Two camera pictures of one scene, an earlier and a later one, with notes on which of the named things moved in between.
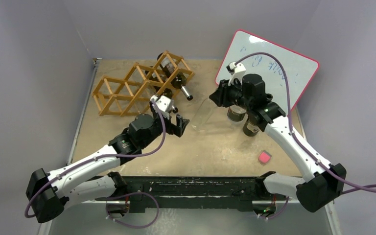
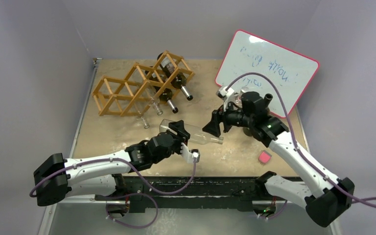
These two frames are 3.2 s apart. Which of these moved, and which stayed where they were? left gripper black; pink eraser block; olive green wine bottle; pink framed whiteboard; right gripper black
Moved: right gripper black; left gripper black
Stayed: pink eraser block; olive green wine bottle; pink framed whiteboard
